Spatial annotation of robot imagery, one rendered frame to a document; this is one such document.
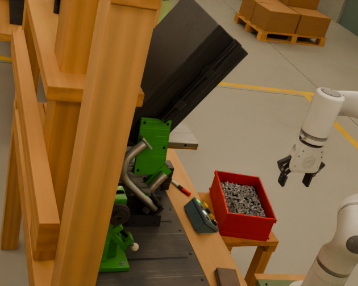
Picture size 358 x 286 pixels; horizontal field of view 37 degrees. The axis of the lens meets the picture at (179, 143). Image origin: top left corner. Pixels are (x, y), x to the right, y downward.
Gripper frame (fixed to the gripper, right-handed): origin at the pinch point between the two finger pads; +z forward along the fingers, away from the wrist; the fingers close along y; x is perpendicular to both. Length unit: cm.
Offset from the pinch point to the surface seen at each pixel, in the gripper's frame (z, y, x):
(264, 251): 56, 24, 29
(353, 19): 107, 541, 668
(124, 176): 22, -44, 32
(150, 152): 15, -34, 37
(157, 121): 4, -33, 40
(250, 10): 100, 291, 586
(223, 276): 37.0, -14.7, -2.9
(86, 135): -28, -74, -25
